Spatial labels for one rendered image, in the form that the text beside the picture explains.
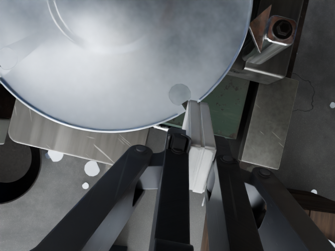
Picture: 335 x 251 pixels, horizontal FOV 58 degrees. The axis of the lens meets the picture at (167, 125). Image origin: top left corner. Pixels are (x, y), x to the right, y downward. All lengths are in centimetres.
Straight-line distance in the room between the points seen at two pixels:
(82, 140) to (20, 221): 94
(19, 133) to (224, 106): 28
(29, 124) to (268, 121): 33
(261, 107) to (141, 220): 77
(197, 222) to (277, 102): 75
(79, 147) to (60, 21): 13
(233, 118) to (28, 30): 29
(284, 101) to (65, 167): 85
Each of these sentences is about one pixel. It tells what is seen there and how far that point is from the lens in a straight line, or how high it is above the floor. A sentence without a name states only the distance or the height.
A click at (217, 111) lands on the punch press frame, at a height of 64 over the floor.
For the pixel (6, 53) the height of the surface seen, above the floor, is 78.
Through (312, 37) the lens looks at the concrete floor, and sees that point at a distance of 128.
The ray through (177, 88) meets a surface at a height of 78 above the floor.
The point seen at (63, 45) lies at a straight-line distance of 34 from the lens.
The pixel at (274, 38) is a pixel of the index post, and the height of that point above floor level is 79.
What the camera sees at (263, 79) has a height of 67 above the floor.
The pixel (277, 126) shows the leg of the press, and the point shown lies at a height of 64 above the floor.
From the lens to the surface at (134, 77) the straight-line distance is 32.
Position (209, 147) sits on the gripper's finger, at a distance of 16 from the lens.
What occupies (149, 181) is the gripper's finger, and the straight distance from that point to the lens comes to 15.
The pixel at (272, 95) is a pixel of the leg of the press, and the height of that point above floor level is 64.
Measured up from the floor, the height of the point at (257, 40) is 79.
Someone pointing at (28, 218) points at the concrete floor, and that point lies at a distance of 123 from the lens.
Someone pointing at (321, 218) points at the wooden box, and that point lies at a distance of 87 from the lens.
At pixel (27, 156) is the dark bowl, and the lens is 119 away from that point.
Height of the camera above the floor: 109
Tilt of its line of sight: 88 degrees down
